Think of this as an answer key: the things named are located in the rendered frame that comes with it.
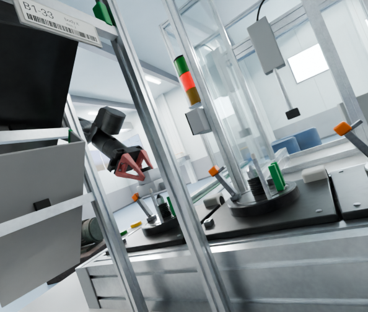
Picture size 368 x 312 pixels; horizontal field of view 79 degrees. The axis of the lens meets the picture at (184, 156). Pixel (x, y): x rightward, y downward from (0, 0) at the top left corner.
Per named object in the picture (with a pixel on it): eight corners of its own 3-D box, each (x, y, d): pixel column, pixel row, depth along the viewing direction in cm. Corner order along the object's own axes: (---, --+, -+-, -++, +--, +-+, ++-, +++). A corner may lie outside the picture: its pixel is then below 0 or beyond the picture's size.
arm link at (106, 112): (80, 130, 68) (65, 137, 60) (91, 95, 65) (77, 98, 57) (116, 146, 70) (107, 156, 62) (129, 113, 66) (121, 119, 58)
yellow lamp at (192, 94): (188, 107, 69) (182, 93, 69) (195, 108, 73) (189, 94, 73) (201, 99, 66) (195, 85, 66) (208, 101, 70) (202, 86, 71)
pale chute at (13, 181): (1, 308, 36) (-8, 288, 38) (80, 262, 46) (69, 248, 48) (-32, 160, 24) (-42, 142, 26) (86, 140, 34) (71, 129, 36)
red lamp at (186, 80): (182, 92, 69) (176, 78, 69) (189, 93, 73) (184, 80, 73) (195, 84, 66) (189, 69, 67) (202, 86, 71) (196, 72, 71)
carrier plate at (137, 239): (107, 259, 54) (104, 251, 55) (163, 220, 75) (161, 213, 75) (185, 249, 42) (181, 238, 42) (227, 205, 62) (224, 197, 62)
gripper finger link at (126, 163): (160, 164, 59) (135, 146, 62) (142, 169, 53) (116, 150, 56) (151, 184, 62) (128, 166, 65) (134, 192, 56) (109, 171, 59)
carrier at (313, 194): (191, 248, 41) (167, 184, 42) (232, 203, 62) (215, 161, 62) (343, 228, 29) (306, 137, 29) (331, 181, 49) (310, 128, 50)
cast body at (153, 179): (139, 197, 58) (130, 173, 58) (150, 193, 62) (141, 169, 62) (163, 190, 54) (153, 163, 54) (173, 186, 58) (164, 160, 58)
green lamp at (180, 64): (176, 77, 69) (170, 63, 69) (184, 80, 73) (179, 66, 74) (189, 69, 67) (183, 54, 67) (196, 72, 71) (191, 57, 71)
